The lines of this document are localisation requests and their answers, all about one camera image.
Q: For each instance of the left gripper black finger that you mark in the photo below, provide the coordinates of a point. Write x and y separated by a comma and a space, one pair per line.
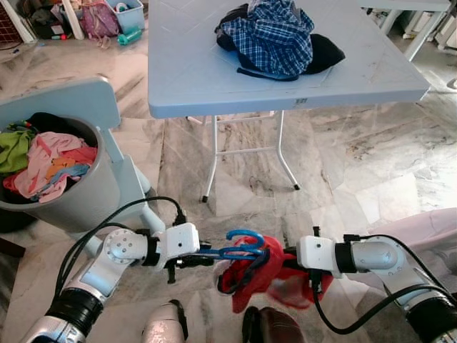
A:
223, 248
221, 260

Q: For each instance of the blue plastic hanger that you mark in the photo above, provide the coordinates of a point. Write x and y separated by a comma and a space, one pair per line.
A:
246, 233

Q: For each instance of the red garment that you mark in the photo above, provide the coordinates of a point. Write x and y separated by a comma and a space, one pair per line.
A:
250, 282

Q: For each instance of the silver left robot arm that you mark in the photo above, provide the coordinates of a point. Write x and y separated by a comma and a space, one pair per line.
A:
118, 246

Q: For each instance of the silver left robot leg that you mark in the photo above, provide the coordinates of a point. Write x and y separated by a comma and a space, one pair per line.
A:
164, 325

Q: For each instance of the silver robot leg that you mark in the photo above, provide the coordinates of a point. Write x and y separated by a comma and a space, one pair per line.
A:
164, 325
275, 327

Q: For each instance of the silver right robot leg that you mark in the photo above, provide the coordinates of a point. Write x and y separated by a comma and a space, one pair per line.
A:
275, 327

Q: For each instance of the grey laundry basket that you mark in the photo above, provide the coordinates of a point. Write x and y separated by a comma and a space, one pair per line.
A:
78, 207

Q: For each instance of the pale pink sheet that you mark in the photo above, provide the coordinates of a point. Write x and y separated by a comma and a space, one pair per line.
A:
414, 243

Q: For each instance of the light blue folding table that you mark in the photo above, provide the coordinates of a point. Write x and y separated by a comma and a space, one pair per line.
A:
200, 71

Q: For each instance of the black garment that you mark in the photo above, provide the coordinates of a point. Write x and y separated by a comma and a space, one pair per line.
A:
325, 53
53, 123

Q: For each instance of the green garment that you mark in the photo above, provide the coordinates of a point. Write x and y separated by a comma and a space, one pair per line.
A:
14, 150

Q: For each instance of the blue plaid shirt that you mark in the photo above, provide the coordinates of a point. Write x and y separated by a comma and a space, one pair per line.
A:
271, 39

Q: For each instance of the teal bottle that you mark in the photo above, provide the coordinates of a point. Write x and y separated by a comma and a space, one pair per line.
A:
128, 38

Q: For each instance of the light blue bucket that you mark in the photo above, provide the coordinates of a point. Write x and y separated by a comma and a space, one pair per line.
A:
132, 18

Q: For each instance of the pink backpack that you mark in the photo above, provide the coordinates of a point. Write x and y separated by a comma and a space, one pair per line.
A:
100, 20

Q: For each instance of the white table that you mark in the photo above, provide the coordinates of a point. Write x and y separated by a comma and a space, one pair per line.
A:
427, 34

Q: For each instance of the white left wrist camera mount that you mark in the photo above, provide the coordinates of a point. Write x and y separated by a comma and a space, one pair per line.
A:
178, 241

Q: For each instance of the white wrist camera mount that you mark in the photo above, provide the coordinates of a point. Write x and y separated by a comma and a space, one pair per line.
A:
178, 241
318, 251

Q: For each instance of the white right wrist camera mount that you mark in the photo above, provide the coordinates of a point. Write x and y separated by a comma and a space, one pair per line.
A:
318, 251

